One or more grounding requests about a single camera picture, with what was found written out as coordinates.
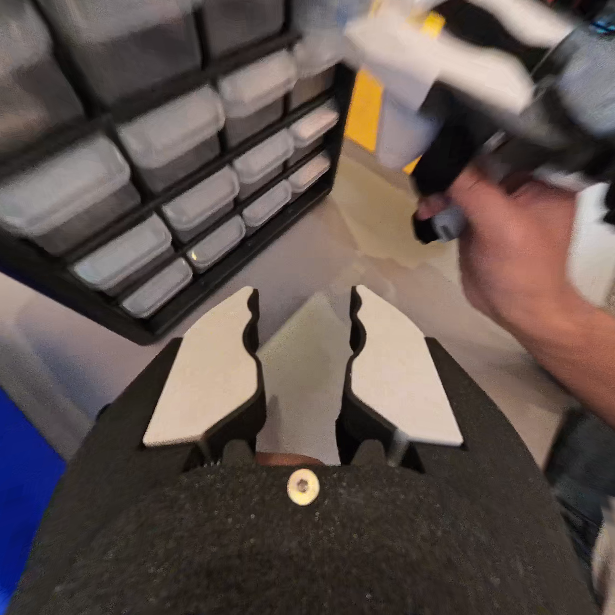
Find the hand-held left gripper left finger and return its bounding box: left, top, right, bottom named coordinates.
left=143, top=287, right=267, bottom=464

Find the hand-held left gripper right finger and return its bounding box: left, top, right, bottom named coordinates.
left=335, top=285, right=465, bottom=467

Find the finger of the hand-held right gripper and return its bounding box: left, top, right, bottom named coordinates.
left=343, top=10, right=534, bottom=116
left=375, top=89, right=435, bottom=170

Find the yellow plastic bin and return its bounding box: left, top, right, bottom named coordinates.
left=343, top=10, right=447, bottom=176

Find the black drawer cabinet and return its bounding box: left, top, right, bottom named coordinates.
left=0, top=0, right=357, bottom=346

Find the person's right forearm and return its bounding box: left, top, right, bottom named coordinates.
left=509, top=288, right=615, bottom=428

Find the person's right hand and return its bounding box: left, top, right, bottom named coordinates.
left=415, top=166, right=594, bottom=332

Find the blue plastic bin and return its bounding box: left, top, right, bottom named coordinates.
left=0, top=384, right=68, bottom=606

